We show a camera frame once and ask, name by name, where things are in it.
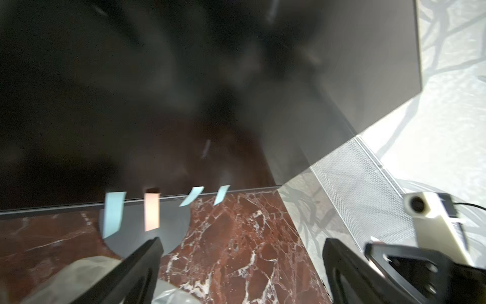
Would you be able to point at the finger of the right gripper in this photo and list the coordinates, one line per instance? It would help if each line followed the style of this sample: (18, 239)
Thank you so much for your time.
(427, 276)

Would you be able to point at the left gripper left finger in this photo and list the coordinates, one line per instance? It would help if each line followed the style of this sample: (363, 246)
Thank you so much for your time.
(132, 281)

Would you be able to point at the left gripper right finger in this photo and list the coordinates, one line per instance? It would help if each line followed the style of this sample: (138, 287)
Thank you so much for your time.
(352, 280)

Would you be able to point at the blue sticky note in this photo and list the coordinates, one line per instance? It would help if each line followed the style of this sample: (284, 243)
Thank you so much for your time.
(220, 196)
(194, 193)
(113, 214)

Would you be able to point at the pink sticky note bottom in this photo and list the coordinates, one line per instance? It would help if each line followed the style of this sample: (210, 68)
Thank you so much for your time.
(151, 211)

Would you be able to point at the grey round monitor stand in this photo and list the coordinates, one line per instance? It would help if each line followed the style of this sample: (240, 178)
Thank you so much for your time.
(126, 227)

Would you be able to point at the black flat monitor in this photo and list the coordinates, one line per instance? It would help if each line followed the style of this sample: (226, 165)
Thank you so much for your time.
(133, 96)

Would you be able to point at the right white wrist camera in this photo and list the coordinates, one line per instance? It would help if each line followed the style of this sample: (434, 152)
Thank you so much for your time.
(435, 219)

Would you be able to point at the white wire mesh basket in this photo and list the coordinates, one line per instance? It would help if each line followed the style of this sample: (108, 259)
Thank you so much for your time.
(365, 195)

